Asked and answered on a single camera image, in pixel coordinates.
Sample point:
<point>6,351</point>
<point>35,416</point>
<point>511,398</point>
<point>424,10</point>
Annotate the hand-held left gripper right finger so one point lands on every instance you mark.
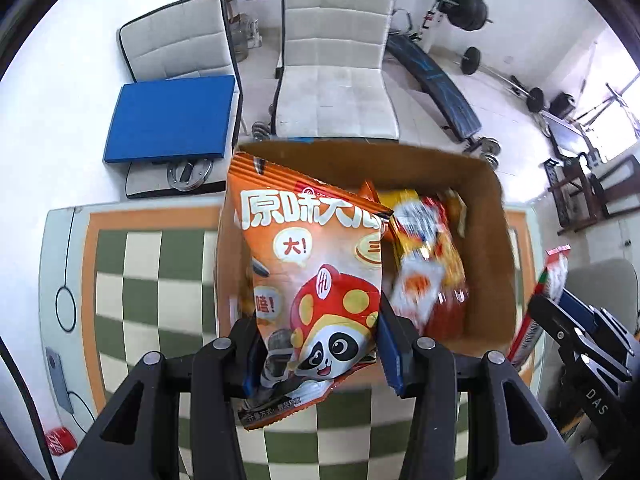
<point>394,355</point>

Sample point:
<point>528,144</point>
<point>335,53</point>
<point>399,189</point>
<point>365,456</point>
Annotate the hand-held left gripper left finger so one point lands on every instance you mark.
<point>248,380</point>

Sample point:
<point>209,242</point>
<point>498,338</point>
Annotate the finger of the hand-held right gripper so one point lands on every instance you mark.
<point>560,322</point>
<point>580,305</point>

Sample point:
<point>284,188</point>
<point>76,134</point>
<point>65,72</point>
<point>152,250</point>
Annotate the red white green snack packet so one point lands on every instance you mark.
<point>555,270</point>

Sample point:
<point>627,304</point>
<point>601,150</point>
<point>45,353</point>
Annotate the yellow snack packet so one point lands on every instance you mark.
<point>447,252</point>

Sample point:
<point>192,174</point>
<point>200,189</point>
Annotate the orange panda snack packet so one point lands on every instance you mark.
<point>310,260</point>

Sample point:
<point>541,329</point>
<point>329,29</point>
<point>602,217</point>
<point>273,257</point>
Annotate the cardboard box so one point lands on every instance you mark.
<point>350,160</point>

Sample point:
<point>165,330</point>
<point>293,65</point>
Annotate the grey white chair back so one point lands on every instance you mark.
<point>610,285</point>

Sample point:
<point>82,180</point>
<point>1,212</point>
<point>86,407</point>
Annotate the dark red snack packet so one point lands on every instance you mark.
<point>450,316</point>

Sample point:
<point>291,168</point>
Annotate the white orange snack packet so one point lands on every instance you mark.
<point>415,285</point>

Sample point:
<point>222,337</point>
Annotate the dark wooden chairs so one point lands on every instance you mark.
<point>575,185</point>

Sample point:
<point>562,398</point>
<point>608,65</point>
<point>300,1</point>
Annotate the green cream checkered table mat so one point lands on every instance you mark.
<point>150,260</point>

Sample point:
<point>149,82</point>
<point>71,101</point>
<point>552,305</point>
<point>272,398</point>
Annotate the chrome dumbbell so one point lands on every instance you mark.
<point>484,150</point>

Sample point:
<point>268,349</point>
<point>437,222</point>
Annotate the grey phone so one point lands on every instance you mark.
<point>57,377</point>

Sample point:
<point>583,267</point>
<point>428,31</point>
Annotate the red soda can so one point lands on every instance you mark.
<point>60,442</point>

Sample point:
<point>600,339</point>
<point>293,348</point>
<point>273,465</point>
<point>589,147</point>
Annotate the black bag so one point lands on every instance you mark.
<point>562,105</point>

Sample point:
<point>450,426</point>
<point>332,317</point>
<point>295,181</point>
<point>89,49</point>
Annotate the floor barbell with small plates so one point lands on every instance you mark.
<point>471,58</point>

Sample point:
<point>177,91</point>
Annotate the blue cushion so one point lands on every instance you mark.
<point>170,120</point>

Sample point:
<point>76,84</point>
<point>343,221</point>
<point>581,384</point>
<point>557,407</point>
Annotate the black blue weight bench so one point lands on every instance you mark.
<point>430,75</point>

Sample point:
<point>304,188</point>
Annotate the tall white padded chair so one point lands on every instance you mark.
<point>335,35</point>

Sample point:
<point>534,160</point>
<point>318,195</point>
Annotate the clear plastic bottle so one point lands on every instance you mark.
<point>245,35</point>

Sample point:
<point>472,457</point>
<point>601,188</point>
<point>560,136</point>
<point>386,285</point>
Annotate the white chair with black frame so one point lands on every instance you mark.
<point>175,40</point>

